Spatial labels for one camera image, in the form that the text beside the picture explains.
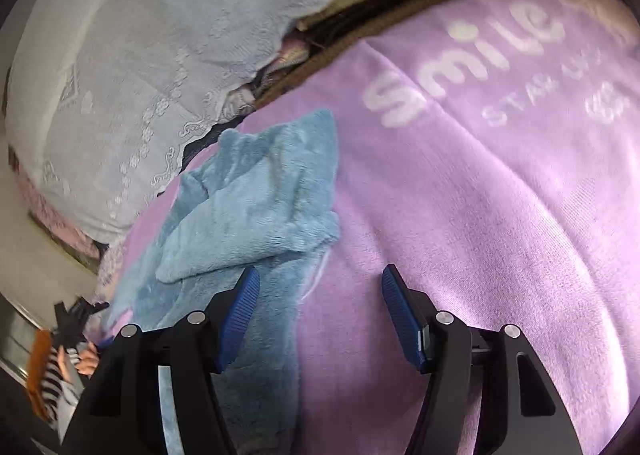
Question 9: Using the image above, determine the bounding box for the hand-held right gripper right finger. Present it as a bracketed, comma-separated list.
[381, 264, 583, 455]

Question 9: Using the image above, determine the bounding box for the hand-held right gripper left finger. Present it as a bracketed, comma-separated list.
[62, 266, 261, 455]

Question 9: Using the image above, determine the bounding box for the blue fleece garment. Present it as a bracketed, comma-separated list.
[107, 109, 342, 455]

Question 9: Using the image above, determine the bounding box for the person's left hand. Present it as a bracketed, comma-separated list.
[56, 342, 102, 377]

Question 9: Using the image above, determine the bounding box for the person's orange garment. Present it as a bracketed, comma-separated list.
[26, 329, 57, 422]

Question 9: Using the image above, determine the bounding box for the pink bedding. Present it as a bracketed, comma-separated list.
[14, 167, 103, 261]

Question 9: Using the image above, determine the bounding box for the purple printed blanket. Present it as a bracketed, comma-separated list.
[95, 0, 640, 455]

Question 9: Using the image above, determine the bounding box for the dark cloth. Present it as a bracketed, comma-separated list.
[181, 122, 243, 172]

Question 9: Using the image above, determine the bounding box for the white lace cover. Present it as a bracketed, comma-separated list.
[5, 0, 496, 246]

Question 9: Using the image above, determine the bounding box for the brown woven mat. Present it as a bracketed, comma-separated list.
[255, 0, 501, 108]

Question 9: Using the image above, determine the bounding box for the wooden bed frame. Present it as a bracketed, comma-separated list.
[27, 214, 101, 278]

